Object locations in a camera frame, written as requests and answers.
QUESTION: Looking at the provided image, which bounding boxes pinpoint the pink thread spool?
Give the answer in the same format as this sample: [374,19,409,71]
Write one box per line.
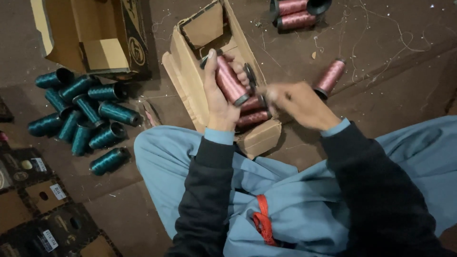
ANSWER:
[199,54,251,107]
[273,11,320,31]
[240,94,268,115]
[236,110,273,129]
[269,0,333,18]
[313,58,347,101]

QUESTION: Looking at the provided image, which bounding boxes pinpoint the person's light blue clothing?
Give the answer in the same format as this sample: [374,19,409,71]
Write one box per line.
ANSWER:
[134,115,457,257]

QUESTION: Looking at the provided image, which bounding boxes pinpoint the person's right hand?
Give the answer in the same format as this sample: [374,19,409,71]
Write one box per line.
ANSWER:
[258,81,343,132]

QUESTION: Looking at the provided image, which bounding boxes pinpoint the loose white thread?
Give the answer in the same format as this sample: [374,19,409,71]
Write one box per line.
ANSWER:
[352,0,433,84]

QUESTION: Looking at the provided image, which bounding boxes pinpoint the small open cardboard box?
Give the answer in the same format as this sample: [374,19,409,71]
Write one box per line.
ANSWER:
[162,0,283,160]

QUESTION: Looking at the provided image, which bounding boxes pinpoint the stack of dark labelled cartons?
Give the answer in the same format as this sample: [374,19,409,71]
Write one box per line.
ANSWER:
[0,146,123,257]

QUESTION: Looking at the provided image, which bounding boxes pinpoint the orange strap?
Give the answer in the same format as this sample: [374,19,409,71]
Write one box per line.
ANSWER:
[252,194,278,247]

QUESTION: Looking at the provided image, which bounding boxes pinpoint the large open cardboard box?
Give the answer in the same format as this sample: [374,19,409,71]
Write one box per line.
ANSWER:
[30,0,151,81]

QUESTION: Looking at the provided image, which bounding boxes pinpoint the person's left hand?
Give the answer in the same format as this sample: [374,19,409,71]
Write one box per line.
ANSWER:
[204,49,251,132]

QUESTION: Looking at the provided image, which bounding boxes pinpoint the pile of teal thread spools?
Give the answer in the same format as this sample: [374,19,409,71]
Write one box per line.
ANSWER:
[27,67,144,176]

